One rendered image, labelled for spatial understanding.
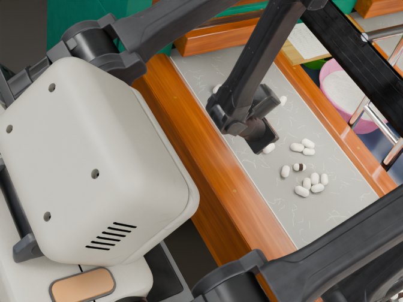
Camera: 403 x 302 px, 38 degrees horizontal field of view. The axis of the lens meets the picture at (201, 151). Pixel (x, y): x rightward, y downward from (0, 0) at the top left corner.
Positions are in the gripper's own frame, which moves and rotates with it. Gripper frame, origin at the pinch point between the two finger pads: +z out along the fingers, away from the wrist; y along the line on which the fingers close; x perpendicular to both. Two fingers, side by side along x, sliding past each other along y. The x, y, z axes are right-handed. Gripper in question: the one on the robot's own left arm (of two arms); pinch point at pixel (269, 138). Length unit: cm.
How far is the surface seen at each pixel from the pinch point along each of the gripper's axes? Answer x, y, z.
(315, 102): -12.1, 9.3, 21.6
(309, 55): -18.6, 25.3, 27.3
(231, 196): 13.7, -9.2, -8.6
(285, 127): -2.4, 5.8, 14.1
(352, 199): -4.9, -20.2, 16.6
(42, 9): 65, 152, 53
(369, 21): -40, 37, 58
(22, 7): 70, 155, 47
